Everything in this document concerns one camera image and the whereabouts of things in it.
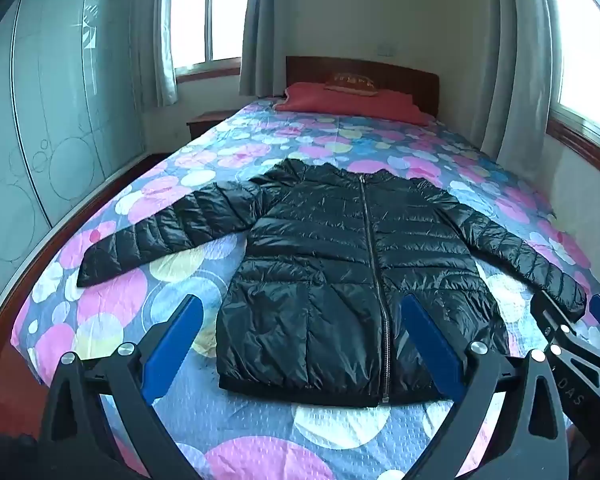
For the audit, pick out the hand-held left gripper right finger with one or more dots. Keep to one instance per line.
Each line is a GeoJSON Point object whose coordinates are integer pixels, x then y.
{"type": "Point", "coordinates": [430, 345]}

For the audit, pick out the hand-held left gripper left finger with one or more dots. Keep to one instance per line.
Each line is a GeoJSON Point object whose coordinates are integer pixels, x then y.
{"type": "Point", "coordinates": [177, 340]}

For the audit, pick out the black puffer jacket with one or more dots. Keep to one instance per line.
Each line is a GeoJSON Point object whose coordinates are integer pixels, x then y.
{"type": "Point", "coordinates": [320, 270]}

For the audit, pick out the wooden nightstand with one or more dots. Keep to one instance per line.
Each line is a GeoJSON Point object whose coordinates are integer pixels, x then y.
{"type": "Point", "coordinates": [207, 122]}

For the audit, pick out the polka dot bedspread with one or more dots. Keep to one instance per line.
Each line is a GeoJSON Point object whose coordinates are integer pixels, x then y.
{"type": "Point", "coordinates": [260, 135]}

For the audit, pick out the red pillow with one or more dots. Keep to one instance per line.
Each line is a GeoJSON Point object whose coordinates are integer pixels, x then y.
{"type": "Point", "coordinates": [350, 105]}

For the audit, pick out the window with wooden sill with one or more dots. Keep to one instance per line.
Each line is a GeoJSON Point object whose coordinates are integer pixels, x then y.
{"type": "Point", "coordinates": [220, 15]}
{"type": "Point", "coordinates": [590, 60]}

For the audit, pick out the glass door wardrobe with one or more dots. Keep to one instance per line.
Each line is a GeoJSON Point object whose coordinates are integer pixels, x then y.
{"type": "Point", "coordinates": [55, 110]}

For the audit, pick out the grey curtain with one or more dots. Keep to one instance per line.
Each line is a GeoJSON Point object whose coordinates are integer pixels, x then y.
{"type": "Point", "coordinates": [522, 50]}
{"type": "Point", "coordinates": [160, 35]}
{"type": "Point", "coordinates": [262, 25]}

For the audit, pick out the small embroidered cushion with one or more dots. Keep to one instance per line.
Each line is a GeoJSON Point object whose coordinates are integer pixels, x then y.
{"type": "Point", "coordinates": [351, 84]}

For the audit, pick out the wooden bed frame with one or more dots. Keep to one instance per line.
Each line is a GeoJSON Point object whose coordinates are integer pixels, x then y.
{"type": "Point", "coordinates": [380, 72]}

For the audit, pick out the white wall outlet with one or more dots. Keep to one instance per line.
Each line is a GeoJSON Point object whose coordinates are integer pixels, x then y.
{"type": "Point", "coordinates": [386, 50]}

